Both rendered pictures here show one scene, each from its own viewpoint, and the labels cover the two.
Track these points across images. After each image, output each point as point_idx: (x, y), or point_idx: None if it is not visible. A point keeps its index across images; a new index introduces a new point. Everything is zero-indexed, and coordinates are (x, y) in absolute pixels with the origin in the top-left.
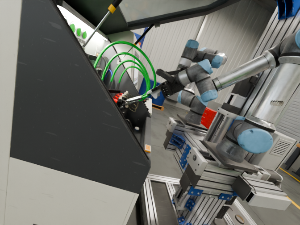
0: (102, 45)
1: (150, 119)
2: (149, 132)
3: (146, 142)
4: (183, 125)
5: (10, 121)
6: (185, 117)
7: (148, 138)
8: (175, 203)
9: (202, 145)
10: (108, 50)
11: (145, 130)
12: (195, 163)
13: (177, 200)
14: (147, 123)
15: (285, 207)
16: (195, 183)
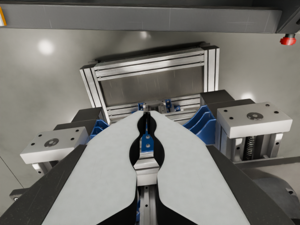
0: None
1: (252, 28)
2: (110, 22)
3: (27, 12)
4: (233, 161)
5: None
6: (270, 182)
7: (64, 21)
8: (150, 102)
9: (152, 181)
10: None
11: (120, 7)
12: (44, 140)
13: (154, 106)
14: (192, 12)
15: None
16: (54, 129)
